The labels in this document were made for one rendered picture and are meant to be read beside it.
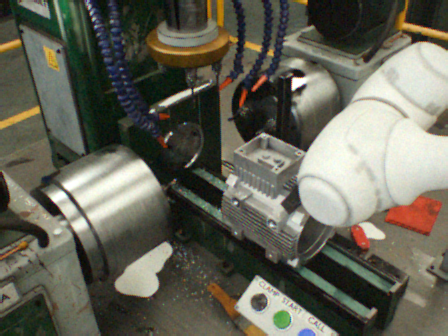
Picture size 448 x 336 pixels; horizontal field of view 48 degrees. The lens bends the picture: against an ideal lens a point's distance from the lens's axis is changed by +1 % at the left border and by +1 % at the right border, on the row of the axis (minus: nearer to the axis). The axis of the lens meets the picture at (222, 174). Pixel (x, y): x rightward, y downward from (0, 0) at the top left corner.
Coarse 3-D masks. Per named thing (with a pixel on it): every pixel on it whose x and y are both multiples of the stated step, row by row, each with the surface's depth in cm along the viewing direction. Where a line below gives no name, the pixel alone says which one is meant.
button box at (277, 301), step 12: (252, 288) 87; (264, 288) 86; (240, 300) 87; (276, 300) 84; (288, 300) 83; (240, 312) 86; (252, 312) 85; (264, 312) 84; (288, 312) 82; (300, 312) 81; (264, 324) 83; (300, 324) 81; (312, 324) 80; (324, 324) 79
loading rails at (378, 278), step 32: (192, 224) 131; (224, 224) 120; (224, 256) 126; (256, 256) 115; (320, 256) 115; (352, 256) 112; (288, 288) 112; (320, 288) 104; (352, 288) 112; (384, 288) 105; (352, 320) 100; (384, 320) 109
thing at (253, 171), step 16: (256, 144) 112; (272, 144) 112; (288, 144) 108; (240, 160) 107; (256, 160) 109; (272, 160) 107; (288, 160) 109; (240, 176) 109; (256, 176) 105; (272, 176) 102; (288, 176) 104; (272, 192) 103
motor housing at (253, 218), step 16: (224, 192) 111; (256, 192) 107; (288, 192) 102; (224, 208) 112; (256, 208) 104; (272, 208) 104; (304, 208) 101; (240, 224) 110; (256, 224) 106; (288, 224) 102; (304, 224) 100; (320, 224) 114; (256, 240) 110; (272, 240) 105; (288, 240) 101; (304, 240) 114; (320, 240) 113; (288, 256) 103; (304, 256) 109
